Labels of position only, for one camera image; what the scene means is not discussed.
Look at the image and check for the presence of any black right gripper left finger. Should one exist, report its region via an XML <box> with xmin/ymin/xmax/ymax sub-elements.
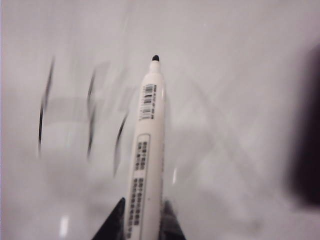
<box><xmin>92</xmin><ymin>196</ymin><xmax>126</xmax><ymax>240</ymax></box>

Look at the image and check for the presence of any white whiteboard marker black tip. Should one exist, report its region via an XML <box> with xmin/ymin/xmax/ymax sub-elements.
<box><xmin>124</xmin><ymin>54</ymin><xmax>167</xmax><ymax>240</ymax></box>

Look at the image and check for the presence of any white whiteboard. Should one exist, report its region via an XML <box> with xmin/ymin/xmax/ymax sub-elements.
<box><xmin>0</xmin><ymin>0</ymin><xmax>320</xmax><ymax>240</ymax></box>

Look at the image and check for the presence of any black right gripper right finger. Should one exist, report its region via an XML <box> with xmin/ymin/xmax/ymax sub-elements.
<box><xmin>161</xmin><ymin>199</ymin><xmax>188</xmax><ymax>240</ymax></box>

